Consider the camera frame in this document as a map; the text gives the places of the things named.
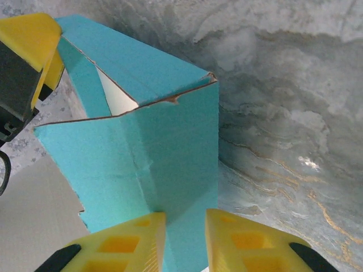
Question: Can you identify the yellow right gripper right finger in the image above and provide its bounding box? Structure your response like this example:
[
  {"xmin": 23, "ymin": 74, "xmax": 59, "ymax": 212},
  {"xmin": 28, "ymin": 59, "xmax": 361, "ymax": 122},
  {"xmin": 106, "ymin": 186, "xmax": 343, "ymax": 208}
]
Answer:
[{"xmin": 205, "ymin": 209, "xmax": 339, "ymax": 272}]

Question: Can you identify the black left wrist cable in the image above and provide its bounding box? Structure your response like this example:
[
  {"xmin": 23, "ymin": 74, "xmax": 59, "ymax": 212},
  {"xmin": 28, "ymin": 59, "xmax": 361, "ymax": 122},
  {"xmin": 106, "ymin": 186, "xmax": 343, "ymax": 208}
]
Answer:
[{"xmin": 0, "ymin": 150, "xmax": 12, "ymax": 197}]

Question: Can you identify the blue and white paper box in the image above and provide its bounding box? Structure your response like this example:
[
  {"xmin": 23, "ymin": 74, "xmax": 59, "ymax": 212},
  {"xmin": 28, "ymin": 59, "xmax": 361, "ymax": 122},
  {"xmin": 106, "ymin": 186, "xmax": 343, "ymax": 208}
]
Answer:
[{"xmin": 0, "ymin": 15, "xmax": 221, "ymax": 272}]

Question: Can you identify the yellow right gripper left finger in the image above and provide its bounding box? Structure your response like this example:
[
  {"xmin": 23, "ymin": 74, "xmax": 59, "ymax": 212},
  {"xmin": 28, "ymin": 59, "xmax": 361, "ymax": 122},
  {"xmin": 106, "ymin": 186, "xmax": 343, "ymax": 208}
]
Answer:
[{"xmin": 33, "ymin": 211, "xmax": 167, "ymax": 272}]

